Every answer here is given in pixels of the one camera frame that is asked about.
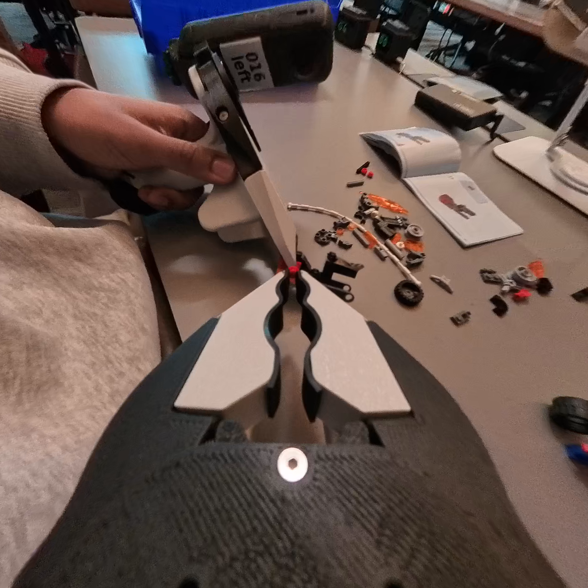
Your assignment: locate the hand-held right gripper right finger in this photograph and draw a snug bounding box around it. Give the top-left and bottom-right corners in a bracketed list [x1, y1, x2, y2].
[294, 270, 413, 430]

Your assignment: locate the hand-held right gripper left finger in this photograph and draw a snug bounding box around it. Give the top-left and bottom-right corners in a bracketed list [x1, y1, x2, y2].
[174, 270, 292, 430]

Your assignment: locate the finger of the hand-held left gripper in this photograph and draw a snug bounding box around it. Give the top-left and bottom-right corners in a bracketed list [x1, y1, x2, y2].
[198, 181, 268, 244]
[243, 169, 298, 268]

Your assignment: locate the black and red lego assembly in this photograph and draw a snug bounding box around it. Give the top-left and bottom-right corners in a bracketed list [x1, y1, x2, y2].
[277, 250, 364, 302]

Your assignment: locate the person's left forearm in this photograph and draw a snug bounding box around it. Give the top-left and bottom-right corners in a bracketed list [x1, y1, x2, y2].
[0, 46, 99, 196]

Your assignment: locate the small black lego tyre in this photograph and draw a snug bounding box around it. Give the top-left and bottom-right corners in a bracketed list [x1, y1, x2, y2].
[394, 279, 424, 307]

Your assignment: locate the pile of loose lego pieces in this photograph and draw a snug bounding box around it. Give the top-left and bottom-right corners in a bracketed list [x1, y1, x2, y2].
[315, 193, 427, 269]

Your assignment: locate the open lego instruction booklet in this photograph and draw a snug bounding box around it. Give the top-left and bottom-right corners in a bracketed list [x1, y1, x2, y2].
[360, 126, 524, 249]

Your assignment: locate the large black lego tyre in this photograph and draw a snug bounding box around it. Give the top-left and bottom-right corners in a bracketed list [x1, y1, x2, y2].
[549, 396, 588, 432]

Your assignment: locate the person's left hand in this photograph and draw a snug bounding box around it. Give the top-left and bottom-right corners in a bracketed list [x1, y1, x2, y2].
[43, 87, 238, 208]

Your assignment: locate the black box with green display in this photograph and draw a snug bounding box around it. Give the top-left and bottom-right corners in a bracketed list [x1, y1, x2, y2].
[334, 6, 369, 50]
[374, 19, 414, 64]

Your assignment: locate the blue plastic bin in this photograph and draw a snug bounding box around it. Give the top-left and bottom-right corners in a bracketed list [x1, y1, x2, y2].
[130, 0, 344, 57]

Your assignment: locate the person's beige clothed lap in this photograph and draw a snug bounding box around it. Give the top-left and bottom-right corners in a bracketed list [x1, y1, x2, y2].
[0, 190, 162, 588]

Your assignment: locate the white board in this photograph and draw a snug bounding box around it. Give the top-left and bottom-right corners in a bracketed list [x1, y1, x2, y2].
[75, 16, 152, 92]

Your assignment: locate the black power adapter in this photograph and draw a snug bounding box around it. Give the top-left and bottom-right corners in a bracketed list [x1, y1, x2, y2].
[415, 84, 498, 132]

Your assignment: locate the wooden desk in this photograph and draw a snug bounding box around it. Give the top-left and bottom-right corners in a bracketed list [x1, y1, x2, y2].
[452, 0, 588, 66]

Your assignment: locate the silver monitor stand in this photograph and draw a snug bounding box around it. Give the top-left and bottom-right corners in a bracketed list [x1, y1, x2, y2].
[493, 78, 588, 217]

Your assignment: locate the white segmented lego hose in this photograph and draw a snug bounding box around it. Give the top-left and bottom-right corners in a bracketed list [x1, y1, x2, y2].
[288, 202, 421, 286]

